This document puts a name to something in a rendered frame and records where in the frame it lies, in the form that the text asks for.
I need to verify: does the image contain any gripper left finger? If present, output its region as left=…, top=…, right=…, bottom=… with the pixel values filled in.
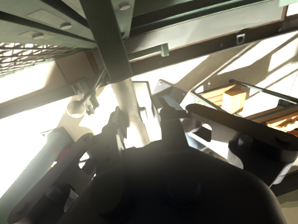
left=7, top=105, right=131, bottom=224

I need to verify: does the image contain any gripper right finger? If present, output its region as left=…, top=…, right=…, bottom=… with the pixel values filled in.
left=158, top=94, right=298, bottom=187

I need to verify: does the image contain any pale grey drop bolt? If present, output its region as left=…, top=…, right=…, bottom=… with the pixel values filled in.
left=109, top=78, right=152, bottom=148

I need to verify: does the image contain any tan cardboard box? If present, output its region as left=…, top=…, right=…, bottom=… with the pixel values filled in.
left=222, top=89, right=248, bottom=115

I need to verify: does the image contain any green cylinder with red marks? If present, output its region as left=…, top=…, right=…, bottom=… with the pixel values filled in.
left=0, top=128, right=74, bottom=199

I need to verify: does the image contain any pale round knob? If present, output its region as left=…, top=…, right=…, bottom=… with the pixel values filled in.
left=66, top=99, right=87, bottom=119

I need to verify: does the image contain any grey latch clamp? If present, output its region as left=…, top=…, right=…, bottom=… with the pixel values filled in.
left=71, top=78, right=101, bottom=116

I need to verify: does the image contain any dark brown beam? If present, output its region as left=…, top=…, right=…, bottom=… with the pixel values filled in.
left=0, top=23, right=298, bottom=120

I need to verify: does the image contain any green frame wooden slat trolley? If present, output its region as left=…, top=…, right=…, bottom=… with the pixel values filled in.
left=190, top=78, right=298, bottom=134

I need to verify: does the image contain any grey bracket plate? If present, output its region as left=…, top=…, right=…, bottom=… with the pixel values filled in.
left=151, top=79, right=187, bottom=110

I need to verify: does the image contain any green angle bracket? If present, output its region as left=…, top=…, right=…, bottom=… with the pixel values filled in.
left=126, top=42, right=170, bottom=59

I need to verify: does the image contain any green wire mesh wicket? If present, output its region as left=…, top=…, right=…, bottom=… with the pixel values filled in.
left=0, top=41, right=78, bottom=78

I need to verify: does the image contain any green cask bay frame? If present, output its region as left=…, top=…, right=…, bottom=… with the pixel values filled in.
left=0, top=0, right=287, bottom=83

